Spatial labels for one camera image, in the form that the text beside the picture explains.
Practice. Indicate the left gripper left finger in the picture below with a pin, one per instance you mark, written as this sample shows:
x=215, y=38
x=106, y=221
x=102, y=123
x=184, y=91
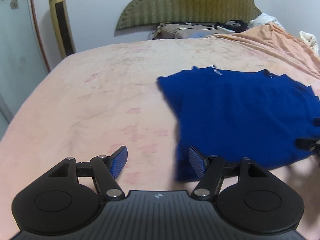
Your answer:
x=113, y=165

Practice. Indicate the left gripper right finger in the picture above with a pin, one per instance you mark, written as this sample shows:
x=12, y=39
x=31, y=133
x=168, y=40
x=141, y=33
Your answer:
x=201, y=163

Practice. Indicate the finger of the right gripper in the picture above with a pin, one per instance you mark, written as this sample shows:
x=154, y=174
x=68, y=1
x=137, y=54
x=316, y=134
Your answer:
x=308, y=144

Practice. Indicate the blue beaded sweater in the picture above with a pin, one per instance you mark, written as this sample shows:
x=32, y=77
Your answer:
x=238, y=114

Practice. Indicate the black clothing on pillow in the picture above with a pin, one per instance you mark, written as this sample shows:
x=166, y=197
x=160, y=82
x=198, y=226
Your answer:
x=236, y=26

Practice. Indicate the cream fluffy cloth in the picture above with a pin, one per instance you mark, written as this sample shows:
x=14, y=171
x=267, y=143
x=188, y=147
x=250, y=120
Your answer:
x=310, y=40

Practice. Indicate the glass wardrobe door with flowers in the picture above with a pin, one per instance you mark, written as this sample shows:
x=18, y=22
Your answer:
x=22, y=65

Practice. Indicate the white crumpled blanket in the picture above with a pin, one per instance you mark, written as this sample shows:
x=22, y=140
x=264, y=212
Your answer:
x=263, y=19

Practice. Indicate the brown striped pillow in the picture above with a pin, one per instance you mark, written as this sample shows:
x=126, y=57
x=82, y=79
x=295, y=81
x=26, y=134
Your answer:
x=188, y=30

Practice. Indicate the olive padded headboard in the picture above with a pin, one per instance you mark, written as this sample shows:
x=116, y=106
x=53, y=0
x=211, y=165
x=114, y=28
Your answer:
x=149, y=12

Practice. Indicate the gold tower fan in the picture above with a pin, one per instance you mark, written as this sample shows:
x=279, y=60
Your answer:
x=62, y=28

